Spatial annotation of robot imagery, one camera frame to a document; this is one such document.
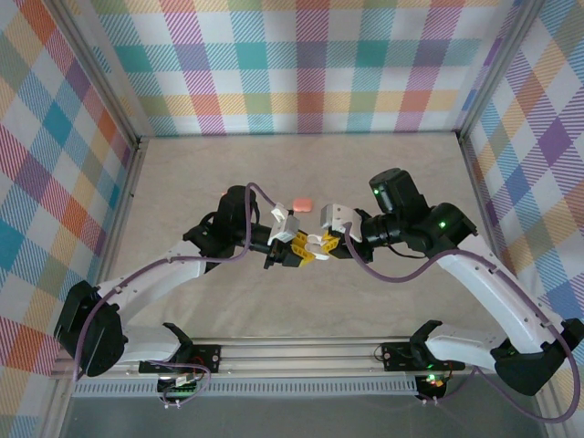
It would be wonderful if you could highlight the electronics board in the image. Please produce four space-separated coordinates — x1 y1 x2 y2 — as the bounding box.
157 374 204 399
417 372 447 402

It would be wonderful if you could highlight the right electronics board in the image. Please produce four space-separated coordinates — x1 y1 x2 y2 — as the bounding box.
417 372 447 402

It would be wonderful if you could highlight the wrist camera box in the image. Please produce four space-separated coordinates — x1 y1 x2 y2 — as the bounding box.
267 205 301 245
318 203 361 238

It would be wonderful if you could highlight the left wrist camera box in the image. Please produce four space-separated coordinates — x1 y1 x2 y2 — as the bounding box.
267 205 301 245

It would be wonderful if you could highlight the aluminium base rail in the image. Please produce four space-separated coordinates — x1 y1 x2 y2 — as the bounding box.
54 336 503 381

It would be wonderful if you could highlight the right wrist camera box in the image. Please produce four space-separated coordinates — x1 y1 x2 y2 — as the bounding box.
318 203 361 238

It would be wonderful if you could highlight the aluminium frame post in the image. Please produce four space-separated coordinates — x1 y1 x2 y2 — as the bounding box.
455 0 547 142
54 0 150 154

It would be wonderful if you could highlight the aluminium side rail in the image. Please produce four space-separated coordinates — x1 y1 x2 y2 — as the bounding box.
457 134 516 284
93 136 150 293

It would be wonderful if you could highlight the thin black cable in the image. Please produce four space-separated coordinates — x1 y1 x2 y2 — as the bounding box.
386 244 433 260

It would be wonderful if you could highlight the left electronics board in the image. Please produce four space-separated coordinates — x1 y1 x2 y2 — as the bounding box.
157 374 204 399

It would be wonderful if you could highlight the white earbud charging case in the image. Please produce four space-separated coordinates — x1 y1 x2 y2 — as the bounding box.
306 234 331 262

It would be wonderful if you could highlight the grey slotted cable duct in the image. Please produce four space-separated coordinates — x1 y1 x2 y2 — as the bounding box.
72 381 419 398

